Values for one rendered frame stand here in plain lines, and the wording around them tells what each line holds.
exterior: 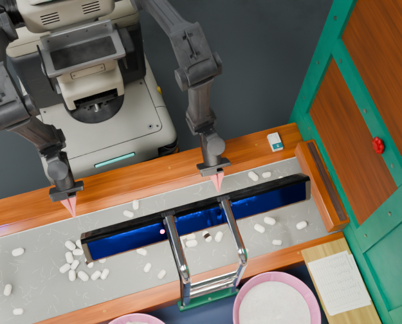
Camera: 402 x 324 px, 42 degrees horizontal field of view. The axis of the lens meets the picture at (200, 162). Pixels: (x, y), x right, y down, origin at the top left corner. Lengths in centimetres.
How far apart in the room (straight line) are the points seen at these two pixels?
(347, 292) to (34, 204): 103
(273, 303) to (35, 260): 76
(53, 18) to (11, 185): 124
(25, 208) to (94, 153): 66
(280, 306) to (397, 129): 69
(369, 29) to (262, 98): 155
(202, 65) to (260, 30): 187
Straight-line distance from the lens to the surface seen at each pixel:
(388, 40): 127
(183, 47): 122
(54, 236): 176
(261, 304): 169
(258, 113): 277
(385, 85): 132
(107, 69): 192
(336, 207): 168
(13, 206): 181
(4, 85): 118
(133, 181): 176
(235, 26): 309
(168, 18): 130
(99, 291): 169
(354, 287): 171
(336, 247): 173
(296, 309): 171
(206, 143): 154
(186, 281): 131
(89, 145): 238
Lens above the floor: 238
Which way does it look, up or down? 65 degrees down
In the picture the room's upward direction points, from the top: 4 degrees clockwise
